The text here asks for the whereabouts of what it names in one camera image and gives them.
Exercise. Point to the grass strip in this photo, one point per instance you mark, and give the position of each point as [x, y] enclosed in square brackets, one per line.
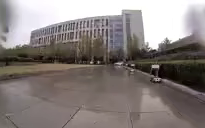
[33, 69]

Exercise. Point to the dark green hedge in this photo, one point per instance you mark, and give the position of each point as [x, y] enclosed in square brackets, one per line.
[186, 75]

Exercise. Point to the pale stone kerb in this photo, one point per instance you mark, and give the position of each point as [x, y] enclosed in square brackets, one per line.
[186, 90]

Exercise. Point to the white car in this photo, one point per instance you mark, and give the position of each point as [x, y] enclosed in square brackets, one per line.
[118, 63]

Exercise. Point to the vehicle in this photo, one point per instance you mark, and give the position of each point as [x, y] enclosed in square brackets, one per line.
[131, 64]

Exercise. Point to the pale curved building with tower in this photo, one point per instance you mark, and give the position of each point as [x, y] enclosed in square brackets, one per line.
[90, 30]

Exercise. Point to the row of green trees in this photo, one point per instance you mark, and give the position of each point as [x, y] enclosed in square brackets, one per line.
[56, 51]

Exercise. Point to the grey low building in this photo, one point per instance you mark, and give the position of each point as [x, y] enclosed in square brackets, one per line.
[183, 45]

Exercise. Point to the wet grey paved plaza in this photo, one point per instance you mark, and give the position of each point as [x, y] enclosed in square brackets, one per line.
[90, 93]

